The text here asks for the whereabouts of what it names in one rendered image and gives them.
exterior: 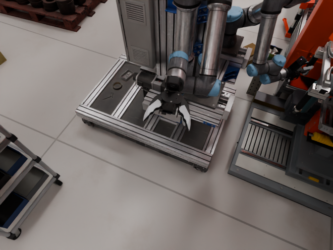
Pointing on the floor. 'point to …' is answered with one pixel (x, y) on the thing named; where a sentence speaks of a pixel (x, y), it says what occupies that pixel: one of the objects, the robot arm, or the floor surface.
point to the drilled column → (253, 86)
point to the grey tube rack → (20, 183)
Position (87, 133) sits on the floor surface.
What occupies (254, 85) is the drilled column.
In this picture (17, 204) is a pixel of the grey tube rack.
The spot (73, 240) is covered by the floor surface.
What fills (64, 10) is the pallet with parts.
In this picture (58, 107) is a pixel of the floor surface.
